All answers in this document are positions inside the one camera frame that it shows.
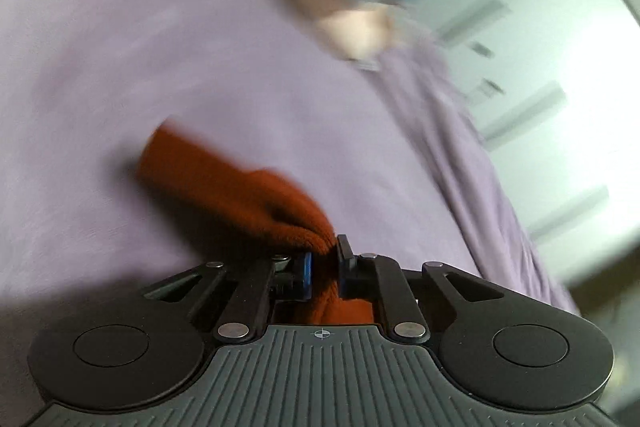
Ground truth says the white wardrobe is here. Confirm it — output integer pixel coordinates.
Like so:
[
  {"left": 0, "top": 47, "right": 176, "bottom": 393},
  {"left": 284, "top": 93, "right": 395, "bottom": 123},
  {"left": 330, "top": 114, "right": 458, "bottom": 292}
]
[{"left": 400, "top": 0, "right": 640, "bottom": 293}]

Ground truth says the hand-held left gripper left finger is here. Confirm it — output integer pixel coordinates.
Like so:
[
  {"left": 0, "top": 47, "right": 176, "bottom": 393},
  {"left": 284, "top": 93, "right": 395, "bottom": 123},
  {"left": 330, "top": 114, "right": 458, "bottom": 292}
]
[{"left": 141, "top": 252, "right": 315, "bottom": 343}]

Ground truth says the rust red knit garment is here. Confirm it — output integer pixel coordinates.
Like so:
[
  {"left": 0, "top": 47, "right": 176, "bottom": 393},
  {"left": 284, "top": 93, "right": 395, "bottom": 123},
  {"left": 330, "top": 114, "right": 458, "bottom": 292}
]
[{"left": 136, "top": 119, "right": 376, "bottom": 325}]

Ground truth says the purple blanket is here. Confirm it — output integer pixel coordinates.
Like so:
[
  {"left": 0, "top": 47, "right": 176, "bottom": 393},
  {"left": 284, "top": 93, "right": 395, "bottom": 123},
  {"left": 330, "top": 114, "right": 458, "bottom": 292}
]
[{"left": 0, "top": 0, "right": 581, "bottom": 358}]

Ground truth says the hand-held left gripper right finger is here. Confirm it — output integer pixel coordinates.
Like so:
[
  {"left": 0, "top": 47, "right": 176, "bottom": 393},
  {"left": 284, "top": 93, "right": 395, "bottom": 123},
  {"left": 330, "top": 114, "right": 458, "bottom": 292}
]
[{"left": 336, "top": 234, "right": 506, "bottom": 344}]

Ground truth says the long silver wardrobe handle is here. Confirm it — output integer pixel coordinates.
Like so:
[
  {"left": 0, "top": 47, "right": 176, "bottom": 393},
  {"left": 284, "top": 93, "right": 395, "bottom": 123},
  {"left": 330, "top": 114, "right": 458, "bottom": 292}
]
[
  {"left": 436, "top": 0, "right": 512, "bottom": 44},
  {"left": 529, "top": 186, "right": 611, "bottom": 239},
  {"left": 482, "top": 82, "right": 568, "bottom": 148}
]

